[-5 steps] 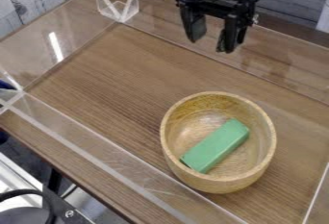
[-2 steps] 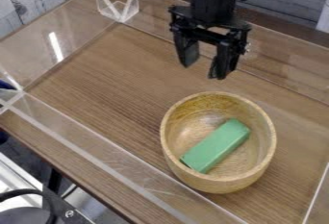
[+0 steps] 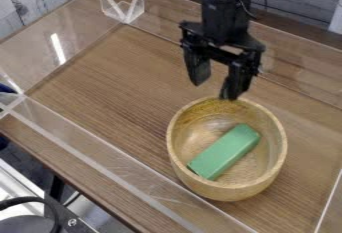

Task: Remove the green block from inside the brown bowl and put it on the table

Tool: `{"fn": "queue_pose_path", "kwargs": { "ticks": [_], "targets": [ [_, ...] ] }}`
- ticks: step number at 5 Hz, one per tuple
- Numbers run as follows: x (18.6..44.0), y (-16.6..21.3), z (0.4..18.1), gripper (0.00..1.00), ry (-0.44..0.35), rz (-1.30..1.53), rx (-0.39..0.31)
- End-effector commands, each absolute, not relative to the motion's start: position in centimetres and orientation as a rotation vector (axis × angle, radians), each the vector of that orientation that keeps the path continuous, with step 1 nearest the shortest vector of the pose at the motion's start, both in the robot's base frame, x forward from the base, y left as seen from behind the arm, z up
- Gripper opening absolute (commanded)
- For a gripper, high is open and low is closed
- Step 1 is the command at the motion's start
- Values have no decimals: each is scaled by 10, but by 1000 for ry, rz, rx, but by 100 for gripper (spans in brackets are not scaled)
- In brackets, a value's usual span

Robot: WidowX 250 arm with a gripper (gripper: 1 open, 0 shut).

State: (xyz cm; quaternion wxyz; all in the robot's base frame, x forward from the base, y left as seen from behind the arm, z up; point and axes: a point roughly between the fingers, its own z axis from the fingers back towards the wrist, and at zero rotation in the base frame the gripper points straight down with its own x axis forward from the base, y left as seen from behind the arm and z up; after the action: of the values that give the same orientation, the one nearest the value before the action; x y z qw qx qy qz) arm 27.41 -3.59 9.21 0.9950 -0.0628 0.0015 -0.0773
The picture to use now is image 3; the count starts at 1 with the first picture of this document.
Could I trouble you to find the brown wooden bowl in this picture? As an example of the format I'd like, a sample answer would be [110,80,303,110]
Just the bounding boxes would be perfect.
[166,97,289,202]

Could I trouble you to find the black metal bracket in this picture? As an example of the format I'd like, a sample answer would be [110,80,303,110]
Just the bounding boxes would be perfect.
[44,196,99,233]

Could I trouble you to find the green rectangular block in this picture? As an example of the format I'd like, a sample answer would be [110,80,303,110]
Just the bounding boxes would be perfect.
[187,123,261,181]

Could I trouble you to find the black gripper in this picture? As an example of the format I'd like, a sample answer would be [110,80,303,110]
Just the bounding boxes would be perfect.
[179,21,266,101]

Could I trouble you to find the clear acrylic tray walls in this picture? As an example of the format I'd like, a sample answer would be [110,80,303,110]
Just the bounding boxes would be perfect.
[0,0,342,233]

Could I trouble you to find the black table leg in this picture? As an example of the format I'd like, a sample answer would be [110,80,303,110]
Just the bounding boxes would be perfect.
[50,176,66,202]

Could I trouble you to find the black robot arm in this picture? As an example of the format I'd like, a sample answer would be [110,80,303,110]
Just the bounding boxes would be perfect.
[179,0,266,100]

